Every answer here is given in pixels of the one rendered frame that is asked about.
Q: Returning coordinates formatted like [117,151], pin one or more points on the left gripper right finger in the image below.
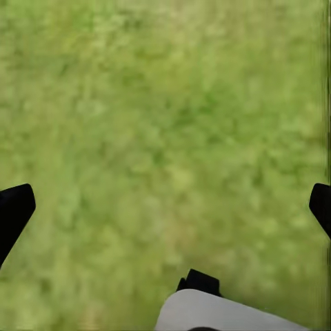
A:
[320,205]

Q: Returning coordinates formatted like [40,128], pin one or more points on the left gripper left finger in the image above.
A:
[17,205]

